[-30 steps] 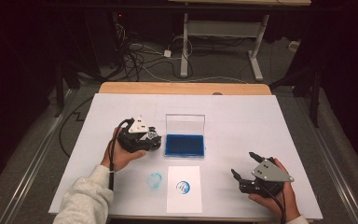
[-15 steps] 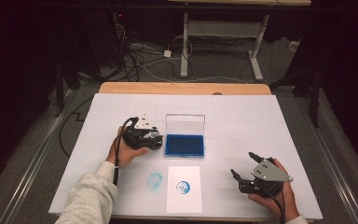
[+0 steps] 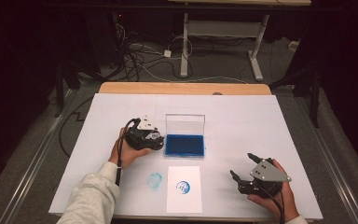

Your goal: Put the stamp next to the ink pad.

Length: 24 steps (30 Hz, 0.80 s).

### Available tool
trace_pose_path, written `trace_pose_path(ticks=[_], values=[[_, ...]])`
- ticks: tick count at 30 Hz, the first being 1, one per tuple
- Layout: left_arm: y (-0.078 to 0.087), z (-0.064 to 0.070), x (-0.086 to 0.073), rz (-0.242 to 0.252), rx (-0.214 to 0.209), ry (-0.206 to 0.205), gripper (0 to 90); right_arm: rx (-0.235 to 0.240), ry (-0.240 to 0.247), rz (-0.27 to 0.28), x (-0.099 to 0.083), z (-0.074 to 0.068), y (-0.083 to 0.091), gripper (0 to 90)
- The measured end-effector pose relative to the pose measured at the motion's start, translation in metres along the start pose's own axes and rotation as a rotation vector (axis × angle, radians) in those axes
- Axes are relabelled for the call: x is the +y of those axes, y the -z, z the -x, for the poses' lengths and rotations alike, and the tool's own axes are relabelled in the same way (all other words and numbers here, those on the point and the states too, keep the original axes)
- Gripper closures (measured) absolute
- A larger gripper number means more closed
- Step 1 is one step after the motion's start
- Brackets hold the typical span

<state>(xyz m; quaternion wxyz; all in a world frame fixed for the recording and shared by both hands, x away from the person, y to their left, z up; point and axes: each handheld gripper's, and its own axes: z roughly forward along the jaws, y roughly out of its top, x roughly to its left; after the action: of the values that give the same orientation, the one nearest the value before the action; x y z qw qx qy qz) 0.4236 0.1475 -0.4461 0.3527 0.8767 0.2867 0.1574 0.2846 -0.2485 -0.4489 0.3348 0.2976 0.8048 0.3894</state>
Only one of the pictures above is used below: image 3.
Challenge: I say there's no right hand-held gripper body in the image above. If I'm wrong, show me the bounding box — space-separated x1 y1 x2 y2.
236 157 293 199

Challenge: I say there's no grey metal floor rail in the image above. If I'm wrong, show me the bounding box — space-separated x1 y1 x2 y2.
294 94 358 224
0 89 79 224

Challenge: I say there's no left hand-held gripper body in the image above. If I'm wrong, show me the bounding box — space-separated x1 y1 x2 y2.
124 115 162 151

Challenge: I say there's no blue ink pad clear case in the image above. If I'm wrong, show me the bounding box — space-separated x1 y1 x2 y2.
163 113 207 159

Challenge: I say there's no white paper sheet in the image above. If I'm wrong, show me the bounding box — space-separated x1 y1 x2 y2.
166 165 203 215

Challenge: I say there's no black floor cable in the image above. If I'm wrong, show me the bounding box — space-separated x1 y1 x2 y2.
58 96 94 158

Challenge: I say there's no tangle of black floor cables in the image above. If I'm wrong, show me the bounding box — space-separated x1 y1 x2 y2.
113 12 200 83

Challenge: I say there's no white desk frame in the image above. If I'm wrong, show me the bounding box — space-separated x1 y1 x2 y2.
167 0 312 82

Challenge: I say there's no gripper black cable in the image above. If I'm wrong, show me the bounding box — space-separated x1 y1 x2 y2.
115 117 142 187
259 186 286 224

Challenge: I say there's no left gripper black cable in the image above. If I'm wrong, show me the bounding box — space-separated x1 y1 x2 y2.
115 117 142 187

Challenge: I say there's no person's left hand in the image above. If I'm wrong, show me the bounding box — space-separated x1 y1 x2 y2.
108 127 153 171

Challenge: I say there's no person's right hand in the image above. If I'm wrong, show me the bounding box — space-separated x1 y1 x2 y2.
246 158 300 223

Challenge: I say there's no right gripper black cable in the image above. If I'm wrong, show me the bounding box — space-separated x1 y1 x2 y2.
259 186 286 224

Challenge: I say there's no black stand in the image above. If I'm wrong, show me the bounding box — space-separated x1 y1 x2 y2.
53 59 77 119

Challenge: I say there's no round stamp with clear knob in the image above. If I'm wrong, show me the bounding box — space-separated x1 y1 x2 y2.
145 130 163 143

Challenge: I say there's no white floor cable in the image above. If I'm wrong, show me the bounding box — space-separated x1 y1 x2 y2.
130 42 250 85

